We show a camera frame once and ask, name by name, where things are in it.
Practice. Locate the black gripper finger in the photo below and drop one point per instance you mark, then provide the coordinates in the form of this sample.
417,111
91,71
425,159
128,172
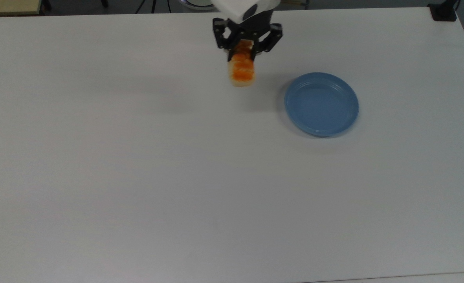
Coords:
273,37
220,37

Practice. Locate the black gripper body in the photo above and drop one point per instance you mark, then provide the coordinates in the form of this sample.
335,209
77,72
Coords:
257,27

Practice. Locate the orange glazed bread loaf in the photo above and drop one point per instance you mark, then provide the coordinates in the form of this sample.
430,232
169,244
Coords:
243,72

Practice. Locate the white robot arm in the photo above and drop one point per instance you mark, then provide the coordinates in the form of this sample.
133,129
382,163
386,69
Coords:
235,8

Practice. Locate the blue plastic plate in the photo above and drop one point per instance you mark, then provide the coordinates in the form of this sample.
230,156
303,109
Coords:
321,105

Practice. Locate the black tripod legs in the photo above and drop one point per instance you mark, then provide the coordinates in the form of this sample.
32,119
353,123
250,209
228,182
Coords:
153,4

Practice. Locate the black table clamp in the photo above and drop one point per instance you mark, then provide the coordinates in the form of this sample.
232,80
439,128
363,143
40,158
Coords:
444,11

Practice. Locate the yellow wooden table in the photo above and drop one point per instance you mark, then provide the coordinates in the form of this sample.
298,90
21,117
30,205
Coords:
8,6

